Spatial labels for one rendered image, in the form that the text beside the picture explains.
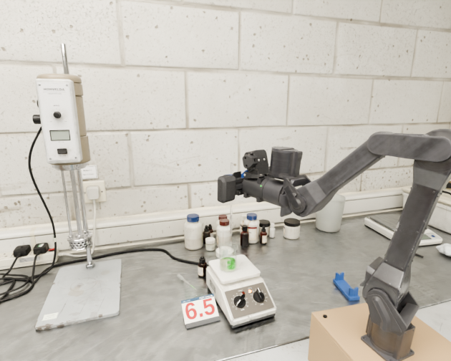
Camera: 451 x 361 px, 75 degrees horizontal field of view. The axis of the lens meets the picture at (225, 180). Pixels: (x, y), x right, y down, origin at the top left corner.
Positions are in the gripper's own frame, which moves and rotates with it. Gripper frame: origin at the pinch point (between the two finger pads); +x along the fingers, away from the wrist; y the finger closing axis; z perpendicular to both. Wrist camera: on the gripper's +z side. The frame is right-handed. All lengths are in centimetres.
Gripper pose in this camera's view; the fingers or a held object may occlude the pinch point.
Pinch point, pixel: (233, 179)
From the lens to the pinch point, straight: 77.0
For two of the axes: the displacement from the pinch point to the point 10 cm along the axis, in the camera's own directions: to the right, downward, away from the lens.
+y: -7.4, 1.6, -6.6
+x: -6.8, -2.1, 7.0
